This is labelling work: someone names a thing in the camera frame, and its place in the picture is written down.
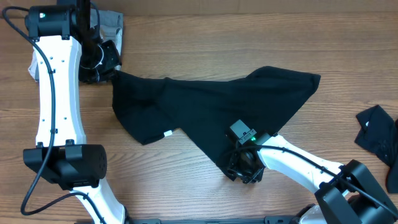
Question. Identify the grey folded garment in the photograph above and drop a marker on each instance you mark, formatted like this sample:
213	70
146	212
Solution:
111	28

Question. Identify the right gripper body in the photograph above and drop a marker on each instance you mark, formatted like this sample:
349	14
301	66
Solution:
241	168

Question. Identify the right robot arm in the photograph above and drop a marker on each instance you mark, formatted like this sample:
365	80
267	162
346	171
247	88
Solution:
344	193

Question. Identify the black t-shirt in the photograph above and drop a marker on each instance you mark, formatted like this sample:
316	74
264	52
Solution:
264	100

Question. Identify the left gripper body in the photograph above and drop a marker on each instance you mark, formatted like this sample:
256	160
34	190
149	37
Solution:
97	63

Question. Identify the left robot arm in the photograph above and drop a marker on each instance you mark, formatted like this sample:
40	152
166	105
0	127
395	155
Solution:
70	51

